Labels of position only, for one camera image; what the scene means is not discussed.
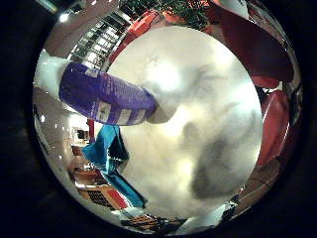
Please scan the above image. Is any white spray bottle purple label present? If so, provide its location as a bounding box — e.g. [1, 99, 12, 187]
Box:
[34, 49, 159, 127]

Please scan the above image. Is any blue striped cloth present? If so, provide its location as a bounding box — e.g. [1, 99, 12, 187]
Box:
[81, 123, 149, 210]

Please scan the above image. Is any wooden shelf unit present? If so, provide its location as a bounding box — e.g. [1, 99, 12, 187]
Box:
[72, 168, 129, 211]

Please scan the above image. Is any dark gridded window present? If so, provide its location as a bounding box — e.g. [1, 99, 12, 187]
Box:
[69, 12, 134, 68]

